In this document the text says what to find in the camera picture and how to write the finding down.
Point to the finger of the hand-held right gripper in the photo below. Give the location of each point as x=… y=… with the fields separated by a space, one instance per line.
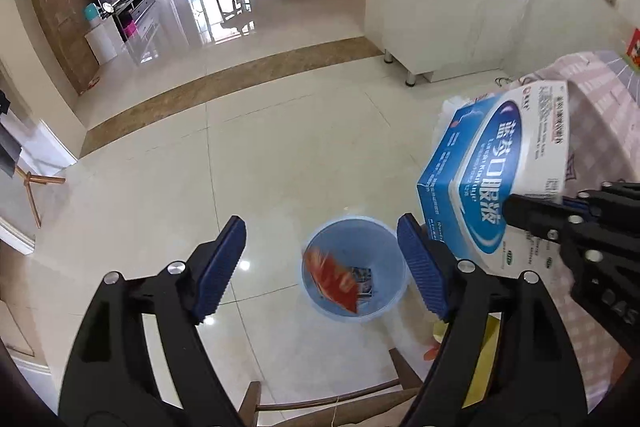
x=607 y=197
x=532 y=214

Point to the wooden floor stand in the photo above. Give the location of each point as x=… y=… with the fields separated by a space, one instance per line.
x=32 y=192

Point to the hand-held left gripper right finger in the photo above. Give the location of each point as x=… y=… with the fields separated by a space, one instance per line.
x=420 y=267

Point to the brown wooden chair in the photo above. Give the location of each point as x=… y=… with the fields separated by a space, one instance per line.
x=390 y=399

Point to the red gift box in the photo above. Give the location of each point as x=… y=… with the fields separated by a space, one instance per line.
x=634 y=49

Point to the small printed packet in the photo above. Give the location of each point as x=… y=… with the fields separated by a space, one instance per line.
x=364 y=282

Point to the red snack packet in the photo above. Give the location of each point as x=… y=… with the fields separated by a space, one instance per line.
x=332 y=279

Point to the white bin teal lid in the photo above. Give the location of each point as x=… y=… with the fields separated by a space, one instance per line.
x=100 y=39

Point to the blue plastic trash bin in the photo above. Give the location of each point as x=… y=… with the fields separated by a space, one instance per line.
x=350 y=302

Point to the yellow bag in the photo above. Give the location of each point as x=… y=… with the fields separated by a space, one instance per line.
x=482 y=357

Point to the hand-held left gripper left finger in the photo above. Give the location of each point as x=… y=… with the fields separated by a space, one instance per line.
x=222 y=267

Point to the dark tv stand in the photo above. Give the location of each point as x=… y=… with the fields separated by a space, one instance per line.
x=132 y=9

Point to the pink grey checked tablecloth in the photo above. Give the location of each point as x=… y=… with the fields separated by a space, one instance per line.
x=600 y=117

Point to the blue white medicine box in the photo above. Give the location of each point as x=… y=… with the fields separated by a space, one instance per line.
x=492 y=172

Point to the dark cloth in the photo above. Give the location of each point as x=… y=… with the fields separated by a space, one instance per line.
x=7 y=147

